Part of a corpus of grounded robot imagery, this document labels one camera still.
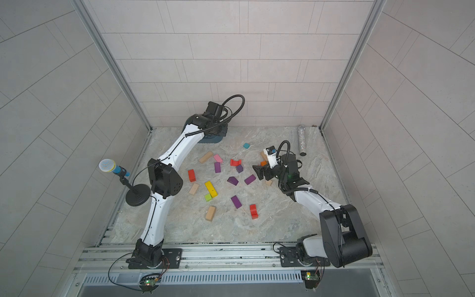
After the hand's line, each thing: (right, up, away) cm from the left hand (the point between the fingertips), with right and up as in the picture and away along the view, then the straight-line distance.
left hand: (226, 127), depth 95 cm
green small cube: (-8, -34, -9) cm, 36 cm away
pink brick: (-5, -17, +7) cm, 19 cm away
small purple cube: (+7, -22, +1) cm, 23 cm away
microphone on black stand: (-41, -33, -9) cm, 53 cm away
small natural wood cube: (+22, -28, -4) cm, 36 cm away
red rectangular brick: (-17, -25, -3) cm, 30 cm away
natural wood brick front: (-5, -40, -15) cm, 43 cm away
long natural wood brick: (-12, -16, +7) cm, 21 cm away
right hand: (+18, -17, -9) cm, 26 cm away
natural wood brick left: (-15, -31, -6) cm, 35 cm away
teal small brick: (+11, -10, +13) cm, 20 cm away
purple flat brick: (+6, -36, -9) cm, 38 cm away
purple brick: (-5, -21, +2) cm, 22 cm away
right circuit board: (+35, -58, -27) cm, 73 cm away
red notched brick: (+14, -39, -13) cm, 44 cm away
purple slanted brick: (+13, -27, -1) cm, 30 cm away
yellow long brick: (-6, -31, -6) cm, 32 cm away
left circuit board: (-24, -58, -31) cm, 70 cm away
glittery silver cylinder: (+45, -2, +16) cm, 48 cm away
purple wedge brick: (+4, -27, -2) cm, 28 cm away
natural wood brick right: (+20, -16, +7) cm, 27 cm away
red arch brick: (+5, -20, +4) cm, 20 cm away
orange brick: (+20, -19, +3) cm, 28 cm away
